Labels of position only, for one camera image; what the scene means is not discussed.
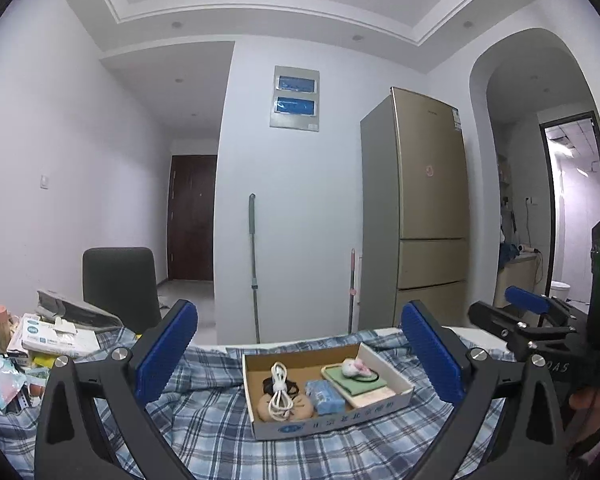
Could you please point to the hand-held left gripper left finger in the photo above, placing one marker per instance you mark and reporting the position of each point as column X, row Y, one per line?
column 165, row 355

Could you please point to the white pink plush toy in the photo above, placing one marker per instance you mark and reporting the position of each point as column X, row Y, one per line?
column 352, row 367

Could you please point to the beige washbasin cabinet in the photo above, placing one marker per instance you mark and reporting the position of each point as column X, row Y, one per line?
column 517, row 280

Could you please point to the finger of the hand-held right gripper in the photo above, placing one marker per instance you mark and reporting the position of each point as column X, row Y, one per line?
column 500, row 322
column 527, row 298

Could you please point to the grey fabric bag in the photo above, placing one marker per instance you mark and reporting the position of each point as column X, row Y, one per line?
column 75, row 310

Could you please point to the yellow packet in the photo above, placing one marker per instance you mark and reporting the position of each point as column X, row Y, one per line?
column 42, row 360

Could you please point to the dark grey chair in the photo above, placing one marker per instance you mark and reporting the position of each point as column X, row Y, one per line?
column 120, row 285

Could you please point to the white tissue box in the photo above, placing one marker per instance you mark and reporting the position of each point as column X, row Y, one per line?
column 50, row 337

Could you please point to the cardboard box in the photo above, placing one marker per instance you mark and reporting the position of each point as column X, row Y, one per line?
column 325, row 427

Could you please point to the grey electrical panel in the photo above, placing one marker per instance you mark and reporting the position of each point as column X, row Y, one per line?
column 295, row 100

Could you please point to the gold refrigerator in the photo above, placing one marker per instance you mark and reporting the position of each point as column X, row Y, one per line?
column 425, row 210

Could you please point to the blue cloth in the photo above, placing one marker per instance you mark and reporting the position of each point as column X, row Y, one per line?
column 509, row 255

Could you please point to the dark brown door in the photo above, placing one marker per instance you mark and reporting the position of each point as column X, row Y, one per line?
column 192, row 220

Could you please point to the round beige perforated disc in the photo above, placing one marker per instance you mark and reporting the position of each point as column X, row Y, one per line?
column 300, row 407

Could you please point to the green notebook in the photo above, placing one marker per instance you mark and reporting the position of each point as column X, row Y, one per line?
column 357, row 384

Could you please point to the blue tissue pack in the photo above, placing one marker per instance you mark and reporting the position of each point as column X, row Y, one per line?
column 324, row 397

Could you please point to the blue plaid blanket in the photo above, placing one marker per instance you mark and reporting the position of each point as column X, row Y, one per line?
column 220, row 410

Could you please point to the white toilet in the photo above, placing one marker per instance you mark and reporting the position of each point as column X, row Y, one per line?
column 560, row 291

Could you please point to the person's right hand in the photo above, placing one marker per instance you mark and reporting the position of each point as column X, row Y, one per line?
column 587, row 405

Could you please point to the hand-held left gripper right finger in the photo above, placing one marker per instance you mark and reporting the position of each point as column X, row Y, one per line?
column 432, row 355

